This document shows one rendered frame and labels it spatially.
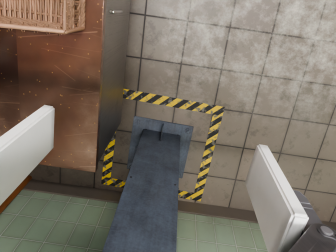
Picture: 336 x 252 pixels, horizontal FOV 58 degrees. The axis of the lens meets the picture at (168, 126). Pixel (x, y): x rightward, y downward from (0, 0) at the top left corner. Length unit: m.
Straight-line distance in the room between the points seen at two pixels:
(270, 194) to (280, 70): 1.44
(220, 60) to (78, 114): 0.78
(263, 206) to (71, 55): 0.87
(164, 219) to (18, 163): 0.86
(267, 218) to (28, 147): 0.13
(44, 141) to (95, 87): 0.80
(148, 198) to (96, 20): 0.60
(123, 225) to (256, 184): 0.80
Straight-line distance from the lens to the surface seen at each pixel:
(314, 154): 1.82
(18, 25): 0.84
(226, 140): 1.66
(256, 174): 0.19
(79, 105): 1.02
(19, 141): 0.17
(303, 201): 0.17
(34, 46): 1.03
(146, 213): 1.02
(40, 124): 0.19
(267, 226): 0.17
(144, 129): 1.62
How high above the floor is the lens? 1.50
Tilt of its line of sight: 68 degrees down
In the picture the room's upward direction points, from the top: 172 degrees counter-clockwise
